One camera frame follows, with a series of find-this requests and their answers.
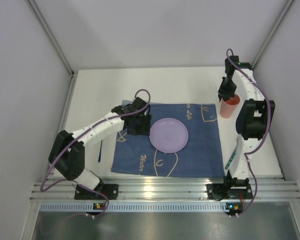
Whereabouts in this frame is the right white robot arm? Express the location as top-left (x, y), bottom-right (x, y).
top-left (217, 54), bottom-right (276, 180)

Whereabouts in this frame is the blue cloth placemat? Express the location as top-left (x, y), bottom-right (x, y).
top-left (111, 103), bottom-right (224, 178)

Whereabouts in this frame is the orange plastic cup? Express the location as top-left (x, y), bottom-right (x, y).
top-left (220, 94), bottom-right (241, 119)

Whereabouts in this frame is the spoon with green handle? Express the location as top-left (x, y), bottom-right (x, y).
top-left (224, 148), bottom-right (237, 170)

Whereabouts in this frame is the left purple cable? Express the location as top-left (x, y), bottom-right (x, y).
top-left (40, 89), bottom-right (152, 216)

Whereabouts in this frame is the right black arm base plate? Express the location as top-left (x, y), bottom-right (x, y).
top-left (206, 183), bottom-right (228, 202)

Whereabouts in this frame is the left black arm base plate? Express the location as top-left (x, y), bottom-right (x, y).
top-left (74, 184), bottom-right (119, 200)

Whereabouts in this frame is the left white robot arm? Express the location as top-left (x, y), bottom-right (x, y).
top-left (48, 97), bottom-right (151, 192)

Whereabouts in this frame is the purple plastic plate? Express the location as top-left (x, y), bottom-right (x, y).
top-left (149, 118), bottom-right (189, 154)

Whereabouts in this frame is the perforated grey cable tray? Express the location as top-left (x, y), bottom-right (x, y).
top-left (39, 202), bottom-right (243, 213)

